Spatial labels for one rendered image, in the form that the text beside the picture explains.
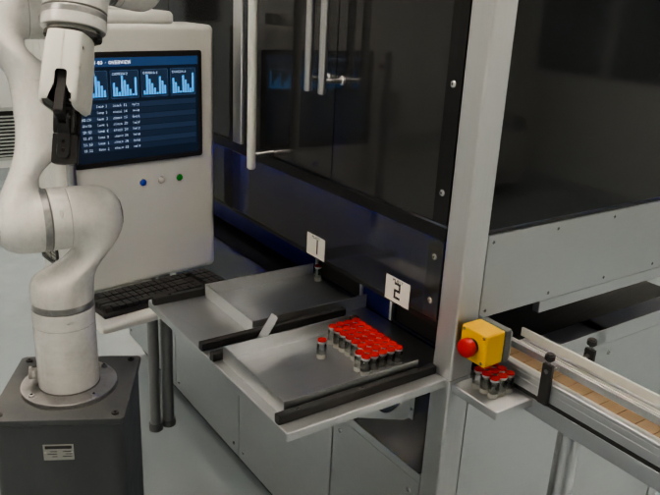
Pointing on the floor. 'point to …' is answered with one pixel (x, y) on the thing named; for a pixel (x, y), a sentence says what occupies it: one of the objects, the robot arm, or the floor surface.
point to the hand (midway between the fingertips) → (65, 149)
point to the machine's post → (467, 231)
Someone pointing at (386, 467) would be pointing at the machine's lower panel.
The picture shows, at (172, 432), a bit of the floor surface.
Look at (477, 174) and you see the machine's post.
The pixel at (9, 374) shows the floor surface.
